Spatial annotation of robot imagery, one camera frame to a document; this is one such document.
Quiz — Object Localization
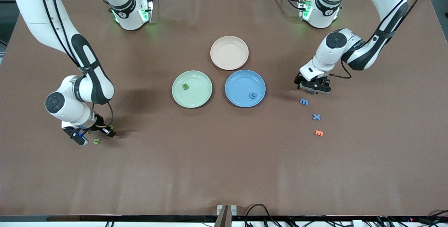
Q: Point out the blue plate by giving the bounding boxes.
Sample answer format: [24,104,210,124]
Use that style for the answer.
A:
[225,69,266,108]

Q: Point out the beige plate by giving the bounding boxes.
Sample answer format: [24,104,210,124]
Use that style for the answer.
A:
[210,36,250,70]

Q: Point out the green plate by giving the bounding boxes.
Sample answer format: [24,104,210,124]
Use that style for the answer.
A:
[171,70,213,109]

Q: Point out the brown table cover sheet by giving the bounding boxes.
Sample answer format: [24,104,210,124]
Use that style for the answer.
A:
[0,0,448,217]

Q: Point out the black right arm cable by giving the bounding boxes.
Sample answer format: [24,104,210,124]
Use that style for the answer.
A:
[37,0,114,128]

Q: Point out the black looped cable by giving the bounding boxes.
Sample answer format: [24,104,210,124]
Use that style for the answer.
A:
[245,204,277,227]

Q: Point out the brown camera pole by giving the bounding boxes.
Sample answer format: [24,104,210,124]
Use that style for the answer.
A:
[213,205,230,227]

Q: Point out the grey metal bracket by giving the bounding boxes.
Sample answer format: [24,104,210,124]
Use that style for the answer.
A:
[217,205,237,216]

